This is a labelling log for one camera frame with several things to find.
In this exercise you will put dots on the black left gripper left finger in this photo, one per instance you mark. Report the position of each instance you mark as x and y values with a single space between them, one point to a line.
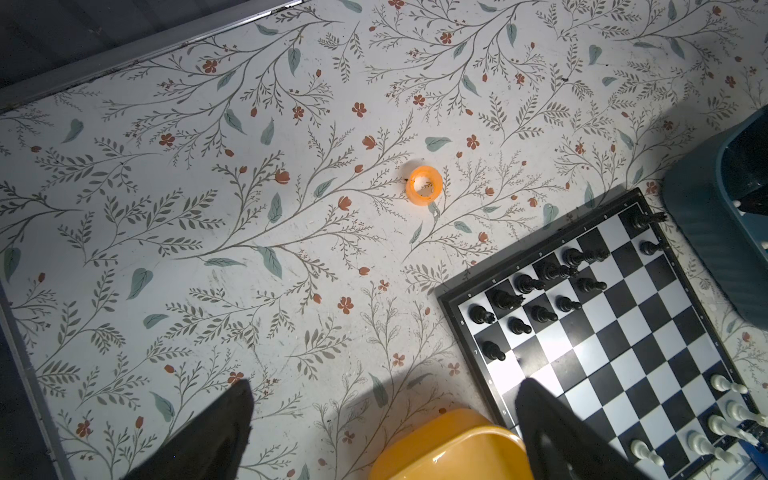
211 446

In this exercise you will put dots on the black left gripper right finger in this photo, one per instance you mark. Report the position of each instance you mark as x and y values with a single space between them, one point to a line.
561 446

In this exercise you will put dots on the yellow tray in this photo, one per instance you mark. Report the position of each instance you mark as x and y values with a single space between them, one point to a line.
459 444

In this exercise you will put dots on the black and white chessboard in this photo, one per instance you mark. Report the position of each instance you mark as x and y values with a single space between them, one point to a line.
602 315

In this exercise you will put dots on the teal tray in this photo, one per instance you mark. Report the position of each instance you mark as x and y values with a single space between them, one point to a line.
717 195

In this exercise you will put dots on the orange tape roll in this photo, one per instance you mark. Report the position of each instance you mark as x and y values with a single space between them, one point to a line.
424 186

